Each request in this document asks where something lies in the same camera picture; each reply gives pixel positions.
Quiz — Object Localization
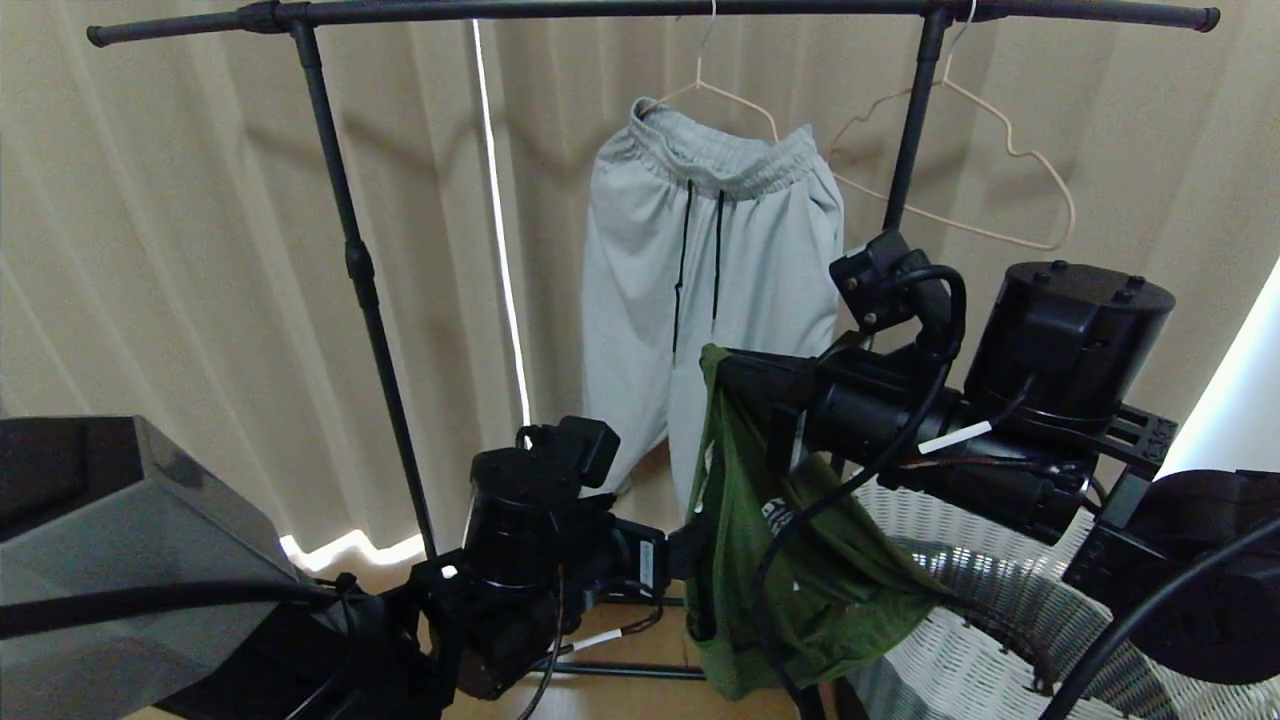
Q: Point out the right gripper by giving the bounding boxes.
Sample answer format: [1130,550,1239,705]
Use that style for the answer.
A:
[765,358,967,481]

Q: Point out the white laundry basket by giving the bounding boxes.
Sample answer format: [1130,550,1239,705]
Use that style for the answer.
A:
[848,478,1193,720]

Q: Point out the pale grey shorts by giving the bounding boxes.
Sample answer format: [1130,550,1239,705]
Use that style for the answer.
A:
[580,97,847,523]

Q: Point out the black cable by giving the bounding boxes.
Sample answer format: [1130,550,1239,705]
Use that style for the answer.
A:
[0,575,351,643]
[752,264,1280,720]

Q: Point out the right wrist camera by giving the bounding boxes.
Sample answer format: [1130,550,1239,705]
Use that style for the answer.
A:
[829,229,967,353]

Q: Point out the pink clothes hanger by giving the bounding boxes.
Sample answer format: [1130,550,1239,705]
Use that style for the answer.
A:
[827,0,1079,253]
[640,0,783,143]

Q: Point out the black clothes rack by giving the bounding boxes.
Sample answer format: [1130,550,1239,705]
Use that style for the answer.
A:
[87,0,1221,683]

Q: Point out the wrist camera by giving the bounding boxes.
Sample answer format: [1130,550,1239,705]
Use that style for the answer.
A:
[829,229,967,353]
[515,415,622,493]

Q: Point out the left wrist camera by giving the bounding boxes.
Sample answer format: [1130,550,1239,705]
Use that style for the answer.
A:
[515,415,622,493]

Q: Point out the green garment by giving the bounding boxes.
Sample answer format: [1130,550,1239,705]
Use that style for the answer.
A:
[685,345,953,701]

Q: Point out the beige curtain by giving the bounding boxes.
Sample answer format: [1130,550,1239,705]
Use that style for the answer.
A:
[0,0,1280,578]

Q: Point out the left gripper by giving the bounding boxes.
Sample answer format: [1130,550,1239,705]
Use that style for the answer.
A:
[575,505,717,607]

